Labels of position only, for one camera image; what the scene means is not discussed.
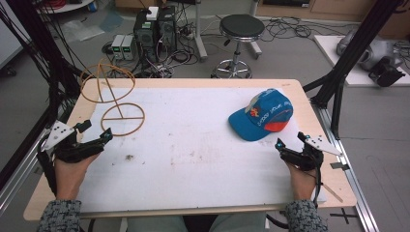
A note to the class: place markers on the person's legs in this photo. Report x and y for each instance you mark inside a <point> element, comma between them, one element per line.
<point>154,224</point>

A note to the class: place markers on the grey desk leg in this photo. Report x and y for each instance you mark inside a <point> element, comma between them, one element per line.
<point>200,35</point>

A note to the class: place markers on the thin wooden stick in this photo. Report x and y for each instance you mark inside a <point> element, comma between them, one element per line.
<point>333,193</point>

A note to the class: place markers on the white table mat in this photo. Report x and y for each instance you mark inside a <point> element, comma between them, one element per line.
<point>193,145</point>

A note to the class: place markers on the grey tape piece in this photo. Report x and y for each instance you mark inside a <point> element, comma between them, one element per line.
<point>340,166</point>

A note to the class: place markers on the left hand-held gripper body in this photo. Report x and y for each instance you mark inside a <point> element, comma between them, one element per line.
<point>69,151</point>

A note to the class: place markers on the white board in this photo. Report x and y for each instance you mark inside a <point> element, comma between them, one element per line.
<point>328,51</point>

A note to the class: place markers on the white box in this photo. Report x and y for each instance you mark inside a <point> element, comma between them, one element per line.
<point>152,13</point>

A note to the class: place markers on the black computer tower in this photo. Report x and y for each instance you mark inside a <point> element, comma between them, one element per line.
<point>146,35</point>
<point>167,30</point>

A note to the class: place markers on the black tape cross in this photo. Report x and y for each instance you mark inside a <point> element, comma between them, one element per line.
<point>345,216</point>

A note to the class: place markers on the grey power supply unit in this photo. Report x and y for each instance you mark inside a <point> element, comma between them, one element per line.
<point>129,46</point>
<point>117,46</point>

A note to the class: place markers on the blue baseball cap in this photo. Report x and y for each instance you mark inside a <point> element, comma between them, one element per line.
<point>264,112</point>

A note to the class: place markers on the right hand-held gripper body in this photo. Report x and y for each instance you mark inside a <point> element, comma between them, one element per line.
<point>304,159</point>

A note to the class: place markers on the black frame post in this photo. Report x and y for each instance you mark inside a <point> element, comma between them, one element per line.
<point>351,54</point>
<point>45,54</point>

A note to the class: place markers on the person's right hand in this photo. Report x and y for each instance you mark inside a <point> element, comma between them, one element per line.
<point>303,185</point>

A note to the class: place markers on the aluminium rail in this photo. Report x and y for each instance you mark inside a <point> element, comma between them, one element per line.
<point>19,183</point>
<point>348,167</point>

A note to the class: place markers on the person's left hand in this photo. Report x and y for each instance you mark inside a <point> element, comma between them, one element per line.
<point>69,177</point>

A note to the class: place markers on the grey device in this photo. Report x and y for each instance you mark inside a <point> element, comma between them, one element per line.
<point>377,51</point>

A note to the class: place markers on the black round stool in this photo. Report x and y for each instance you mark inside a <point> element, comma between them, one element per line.
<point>241,27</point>

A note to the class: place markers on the black device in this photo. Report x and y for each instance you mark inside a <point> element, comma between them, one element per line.
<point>385,74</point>

